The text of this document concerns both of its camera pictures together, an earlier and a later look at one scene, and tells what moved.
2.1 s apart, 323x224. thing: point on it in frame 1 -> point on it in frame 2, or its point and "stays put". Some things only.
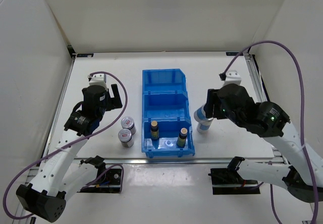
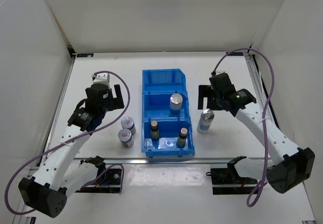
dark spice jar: [128, 123] stays put
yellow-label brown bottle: [181, 140] stays put
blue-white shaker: [200, 115] -> [175, 101]
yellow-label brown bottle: [154, 130] stays put
